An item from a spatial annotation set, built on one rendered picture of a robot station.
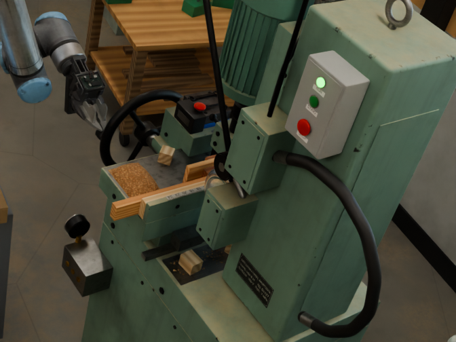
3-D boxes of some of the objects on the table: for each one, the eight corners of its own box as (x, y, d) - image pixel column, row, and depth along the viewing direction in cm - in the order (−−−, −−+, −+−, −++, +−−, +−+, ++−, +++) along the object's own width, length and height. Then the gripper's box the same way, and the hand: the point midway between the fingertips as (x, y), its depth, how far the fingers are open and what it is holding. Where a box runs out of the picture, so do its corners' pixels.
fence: (332, 162, 214) (338, 146, 211) (336, 166, 213) (343, 150, 210) (142, 220, 180) (146, 201, 177) (146, 224, 179) (150, 206, 176)
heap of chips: (138, 162, 195) (140, 153, 194) (164, 194, 188) (166, 185, 187) (107, 169, 191) (109, 161, 189) (134, 203, 184) (136, 194, 182)
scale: (325, 150, 208) (325, 150, 208) (328, 153, 207) (328, 153, 207) (165, 197, 179) (165, 196, 179) (168, 200, 179) (168, 200, 179)
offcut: (169, 165, 197) (172, 155, 195) (157, 162, 197) (159, 152, 195) (173, 158, 200) (175, 148, 198) (160, 154, 200) (163, 144, 198)
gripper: (62, 56, 215) (94, 121, 209) (92, 52, 220) (124, 114, 214) (55, 75, 222) (85, 138, 215) (84, 70, 227) (115, 131, 220)
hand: (100, 128), depth 217 cm, fingers closed
